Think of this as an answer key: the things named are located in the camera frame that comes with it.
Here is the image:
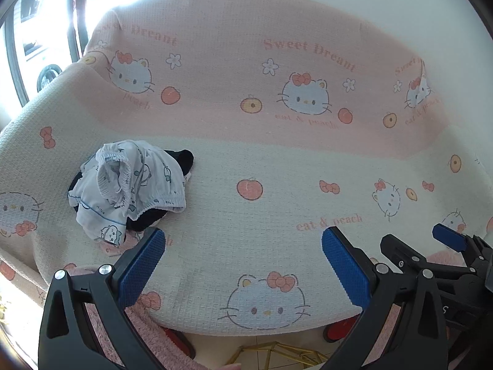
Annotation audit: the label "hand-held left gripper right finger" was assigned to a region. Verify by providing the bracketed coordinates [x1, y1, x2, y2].
[321, 225, 449, 370]

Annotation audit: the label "red round object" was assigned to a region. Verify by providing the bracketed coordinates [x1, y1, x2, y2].
[160, 326, 195, 357]
[323, 318, 361, 343]

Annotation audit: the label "window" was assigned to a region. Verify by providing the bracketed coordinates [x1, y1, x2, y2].
[0, 0, 93, 120]

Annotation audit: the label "navy garment with white stripes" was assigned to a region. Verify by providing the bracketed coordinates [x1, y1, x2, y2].
[68, 149, 195, 232]

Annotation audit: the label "white cartoon print pajama pants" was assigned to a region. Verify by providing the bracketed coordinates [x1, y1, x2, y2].
[68, 139, 187, 245]

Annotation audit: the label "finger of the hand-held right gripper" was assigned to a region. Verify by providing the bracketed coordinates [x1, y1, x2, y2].
[381, 233, 468, 284]
[432, 223, 493, 266]

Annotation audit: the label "pink fluffy blanket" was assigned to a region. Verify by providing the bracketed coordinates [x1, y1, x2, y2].
[69, 250, 463, 370]

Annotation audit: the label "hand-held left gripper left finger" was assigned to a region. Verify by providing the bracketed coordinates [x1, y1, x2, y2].
[39, 227, 167, 370]

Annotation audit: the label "pink cream cat print blanket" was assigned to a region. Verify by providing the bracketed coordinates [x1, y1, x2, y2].
[0, 0, 493, 345]

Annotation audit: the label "gold metal wire frame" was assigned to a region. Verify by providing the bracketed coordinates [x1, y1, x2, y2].
[230, 341, 332, 370]

